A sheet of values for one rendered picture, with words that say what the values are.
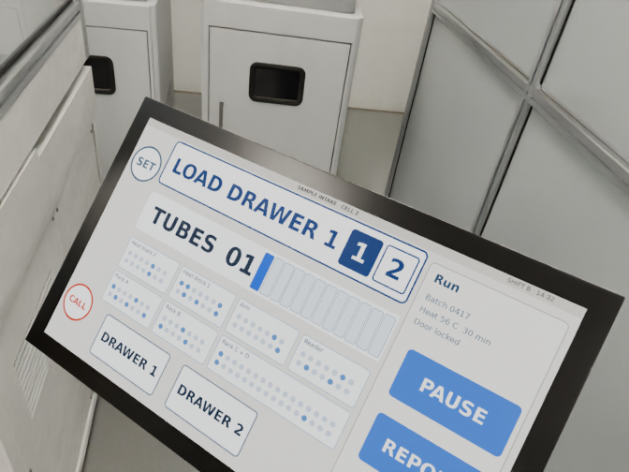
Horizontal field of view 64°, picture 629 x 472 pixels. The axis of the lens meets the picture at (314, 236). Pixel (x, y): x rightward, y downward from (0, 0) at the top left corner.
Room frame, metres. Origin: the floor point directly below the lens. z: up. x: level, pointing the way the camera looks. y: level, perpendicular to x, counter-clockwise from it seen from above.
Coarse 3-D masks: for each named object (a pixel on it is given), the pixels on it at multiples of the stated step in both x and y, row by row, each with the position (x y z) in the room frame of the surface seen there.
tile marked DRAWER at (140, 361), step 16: (112, 320) 0.37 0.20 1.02; (96, 336) 0.36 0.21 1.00; (112, 336) 0.35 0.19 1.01; (128, 336) 0.35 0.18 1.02; (144, 336) 0.35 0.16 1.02; (96, 352) 0.34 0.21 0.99; (112, 352) 0.34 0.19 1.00; (128, 352) 0.34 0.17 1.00; (144, 352) 0.34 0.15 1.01; (160, 352) 0.33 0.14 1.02; (112, 368) 0.33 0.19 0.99; (128, 368) 0.33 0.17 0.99; (144, 368) 0.32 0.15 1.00; (160, 368) 0.32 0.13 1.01; (144, 384) 0.31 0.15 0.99
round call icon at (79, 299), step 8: (72, 280) 0.41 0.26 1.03; (80, 280) 0.40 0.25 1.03; (72, 288) 0.40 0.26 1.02; (80, 288) 0.40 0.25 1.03; (88, 288) 0.39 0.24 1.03; (64, 296) 0.39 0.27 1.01; (72, 296) 0.39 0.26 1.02; (80, 296) 0.39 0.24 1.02; (88, 296) 0.39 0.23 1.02; (96, 296) 0.39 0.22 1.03; (64, 304) 0.39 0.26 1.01; (72, 304) 0.39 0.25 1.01; (80, 304) 0.38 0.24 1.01; (88, 304) 0.38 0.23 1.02; (64, 312) 0.38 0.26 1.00; (72, 312) 0.38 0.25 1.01; (80, 312) 0.38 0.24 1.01; (88, 312) 0.38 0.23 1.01; (72, 320) 0.37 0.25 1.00; (80, 320) 0.37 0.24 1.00; (80, 328) 0.37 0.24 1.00
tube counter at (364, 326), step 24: (240, 240) 0.40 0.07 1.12; (240, 264) 0.38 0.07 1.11; (264, 264) 0.38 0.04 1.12; (288, 264) 0.38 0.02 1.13; (264, 288) 0.36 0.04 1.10; (288, 288) 0.36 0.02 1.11; (312, 288) 0.35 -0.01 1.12; (336, 288) 0.35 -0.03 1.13; (288, 312) 0.34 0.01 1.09; (312, 312) 0.34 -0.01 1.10; (336, 312) 0.34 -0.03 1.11; (360, 312) 0.33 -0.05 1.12; (384, 312) 0.33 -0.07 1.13; (336, 336) 0.32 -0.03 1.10; (360, 336) 0.32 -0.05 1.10; (384, 336) 0.31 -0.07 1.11
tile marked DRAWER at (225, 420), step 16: (192, 368) 0.32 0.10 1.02; (176, 384) 0.31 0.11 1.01; (192, 384) 0.31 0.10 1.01; (208, 384) 0.30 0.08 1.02; (176, 400) 0.30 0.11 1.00; (192, 400) 0.30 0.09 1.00; (208, 400) 0.29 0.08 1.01; (224, 400) 0.29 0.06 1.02; (240, 400) 0.29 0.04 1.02; (192, 416) 0.29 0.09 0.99; (208, 416) 0.28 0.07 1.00; (224, 416) 0.28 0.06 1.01; (240, 416) 0.28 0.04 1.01; (256, 416) 0.28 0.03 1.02; (208, 432) 0.27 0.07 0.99; (224, 432) 0.27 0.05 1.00; (240, 432) 0.27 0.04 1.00; (224, 448) 0.26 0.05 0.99; (240, 448) 0.26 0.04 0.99
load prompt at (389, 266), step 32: (192, 160) 0.47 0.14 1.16; (224, 160) 0.47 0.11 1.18; (192, 192) 0.45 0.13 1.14; (224, 192) 0.44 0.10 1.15; (256, 192) 0.43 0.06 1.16; (288, 192) 0.43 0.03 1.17; (256, 224) 0.41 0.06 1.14; (288, 224) 0.40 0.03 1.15; (320, 224) 0.40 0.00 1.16; (352, 224) 0.39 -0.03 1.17; (320, 256) 0.38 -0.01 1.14; (352, 256) 0.37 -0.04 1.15; (384, 256) 0.37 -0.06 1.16; (416, 256) 0.36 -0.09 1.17; (384, 288) 0.34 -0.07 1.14
